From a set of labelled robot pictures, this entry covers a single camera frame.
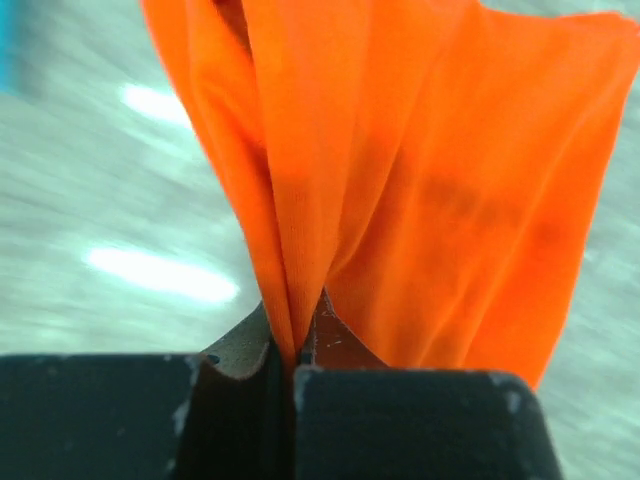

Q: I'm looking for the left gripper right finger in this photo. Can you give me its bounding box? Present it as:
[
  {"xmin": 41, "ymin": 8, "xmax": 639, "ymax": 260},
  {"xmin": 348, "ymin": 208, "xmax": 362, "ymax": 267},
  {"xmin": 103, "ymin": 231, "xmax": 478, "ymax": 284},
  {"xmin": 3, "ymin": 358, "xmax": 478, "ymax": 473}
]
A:
[{"xmin": 299, "ymin": 290, "xmax": 388, "ymax": 369}]

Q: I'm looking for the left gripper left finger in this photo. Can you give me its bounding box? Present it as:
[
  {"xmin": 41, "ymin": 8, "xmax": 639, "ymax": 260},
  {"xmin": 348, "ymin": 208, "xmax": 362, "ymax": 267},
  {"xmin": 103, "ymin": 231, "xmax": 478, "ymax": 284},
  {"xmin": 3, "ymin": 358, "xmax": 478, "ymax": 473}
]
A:
[{"xmin": 202, "ymin": 302, "xmax": 272, "ymax": 380}]

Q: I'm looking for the orange t shirt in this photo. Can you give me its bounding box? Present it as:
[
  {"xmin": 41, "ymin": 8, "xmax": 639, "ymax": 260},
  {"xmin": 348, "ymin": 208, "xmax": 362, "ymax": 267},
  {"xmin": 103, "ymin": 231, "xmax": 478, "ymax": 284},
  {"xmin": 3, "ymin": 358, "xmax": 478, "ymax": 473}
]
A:
[{"xmin": 142, "ymin": 0, "xmax": 639, "ymax": 386}]

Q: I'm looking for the folded light blue t shirt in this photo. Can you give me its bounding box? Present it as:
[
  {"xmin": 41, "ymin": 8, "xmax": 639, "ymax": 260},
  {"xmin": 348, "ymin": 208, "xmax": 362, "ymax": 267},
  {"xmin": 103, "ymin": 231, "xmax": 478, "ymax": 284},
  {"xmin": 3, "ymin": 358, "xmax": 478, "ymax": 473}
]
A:
[{"xmin": 0, "ymin": 0, "xmax": 20, "ymax": 92}]

